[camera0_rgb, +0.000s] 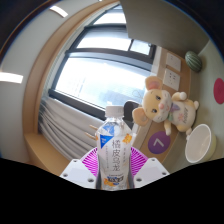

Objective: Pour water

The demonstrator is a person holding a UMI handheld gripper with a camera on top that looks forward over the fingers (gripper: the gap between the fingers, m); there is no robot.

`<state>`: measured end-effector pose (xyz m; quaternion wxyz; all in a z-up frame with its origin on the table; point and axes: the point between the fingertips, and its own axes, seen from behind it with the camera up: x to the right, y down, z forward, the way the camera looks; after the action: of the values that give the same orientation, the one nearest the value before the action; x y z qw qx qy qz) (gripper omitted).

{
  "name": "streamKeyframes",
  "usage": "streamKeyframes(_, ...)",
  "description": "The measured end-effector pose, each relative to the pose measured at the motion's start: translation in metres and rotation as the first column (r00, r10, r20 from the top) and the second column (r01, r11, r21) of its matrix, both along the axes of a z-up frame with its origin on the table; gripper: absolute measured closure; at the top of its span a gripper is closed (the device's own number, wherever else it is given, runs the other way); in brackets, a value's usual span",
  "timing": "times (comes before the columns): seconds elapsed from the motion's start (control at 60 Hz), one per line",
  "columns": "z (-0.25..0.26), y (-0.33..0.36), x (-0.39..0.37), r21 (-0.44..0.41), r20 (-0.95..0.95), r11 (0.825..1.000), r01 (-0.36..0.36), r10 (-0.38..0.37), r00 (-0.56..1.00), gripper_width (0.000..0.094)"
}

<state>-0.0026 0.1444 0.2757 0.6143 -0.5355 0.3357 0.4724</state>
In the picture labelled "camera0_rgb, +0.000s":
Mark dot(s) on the pale yellow cup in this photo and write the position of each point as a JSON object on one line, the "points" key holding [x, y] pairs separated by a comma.
{"points": [[200, 145]]}

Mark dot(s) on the grey-green desk partition panel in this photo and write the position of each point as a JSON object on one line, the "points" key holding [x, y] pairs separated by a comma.
{"points": [[160, 23]]}

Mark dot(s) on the clear plastic drink bottle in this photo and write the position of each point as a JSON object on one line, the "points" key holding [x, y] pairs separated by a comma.
{"points": [[115, 150]]}

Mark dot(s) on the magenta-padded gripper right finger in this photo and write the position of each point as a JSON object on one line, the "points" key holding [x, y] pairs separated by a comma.
{"points": [[151, 171]]}

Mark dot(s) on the ceiling lights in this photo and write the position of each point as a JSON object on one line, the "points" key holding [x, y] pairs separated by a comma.
{"points": [[10, 77]]}

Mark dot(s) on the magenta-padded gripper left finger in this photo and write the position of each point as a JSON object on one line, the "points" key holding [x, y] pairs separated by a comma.
{"points": [[75, 172]]}

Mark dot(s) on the beige curtain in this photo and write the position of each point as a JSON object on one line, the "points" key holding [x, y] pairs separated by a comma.
{"points": [[63, 126]]}

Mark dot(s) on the white wall socket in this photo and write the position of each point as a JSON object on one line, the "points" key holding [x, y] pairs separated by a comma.
{"points": [[171, 79], [173, 62]]}

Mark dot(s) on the round purple number sign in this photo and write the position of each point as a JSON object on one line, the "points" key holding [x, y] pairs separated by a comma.
{"points": [[159, 142]]}

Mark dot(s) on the beige plush mouse toy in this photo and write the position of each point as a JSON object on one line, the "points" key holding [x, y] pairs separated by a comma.
{"points": [[163, 106]]}

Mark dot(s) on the flat round red coaster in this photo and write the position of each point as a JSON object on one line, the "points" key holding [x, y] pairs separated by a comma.
{"points": [[219, 90]]}

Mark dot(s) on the dark-framed window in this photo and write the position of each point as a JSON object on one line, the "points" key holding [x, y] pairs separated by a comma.
{"points": [[100, 80]]}

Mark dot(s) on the round green cactus ornament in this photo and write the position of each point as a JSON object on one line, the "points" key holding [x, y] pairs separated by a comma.
{"points": [[193, 61]]}

